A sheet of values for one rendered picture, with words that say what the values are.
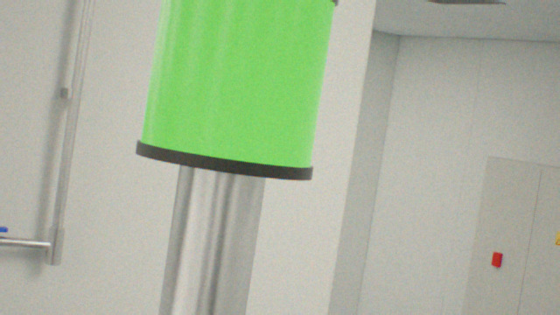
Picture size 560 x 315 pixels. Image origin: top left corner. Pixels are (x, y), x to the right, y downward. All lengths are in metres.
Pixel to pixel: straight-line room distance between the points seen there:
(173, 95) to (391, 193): 9.38
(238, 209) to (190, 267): 0.02
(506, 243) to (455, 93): 1.80
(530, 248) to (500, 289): 0.41
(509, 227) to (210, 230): 7.43
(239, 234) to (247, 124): 0.03
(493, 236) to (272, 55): 7.57
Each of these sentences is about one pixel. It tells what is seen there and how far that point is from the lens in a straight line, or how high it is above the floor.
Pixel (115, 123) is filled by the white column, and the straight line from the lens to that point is 1.79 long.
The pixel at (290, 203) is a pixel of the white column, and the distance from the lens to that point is 1.94.
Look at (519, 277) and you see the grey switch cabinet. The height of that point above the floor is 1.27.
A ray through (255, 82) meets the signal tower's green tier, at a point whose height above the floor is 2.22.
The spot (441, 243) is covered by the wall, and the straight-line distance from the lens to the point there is 9.02.
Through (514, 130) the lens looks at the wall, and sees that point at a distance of 8.44.
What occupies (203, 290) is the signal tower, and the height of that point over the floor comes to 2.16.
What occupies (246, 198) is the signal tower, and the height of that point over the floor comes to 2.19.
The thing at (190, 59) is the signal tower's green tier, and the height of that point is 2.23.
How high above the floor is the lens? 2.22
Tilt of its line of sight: 3 degrees down
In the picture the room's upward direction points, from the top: 9 degrees clockwise
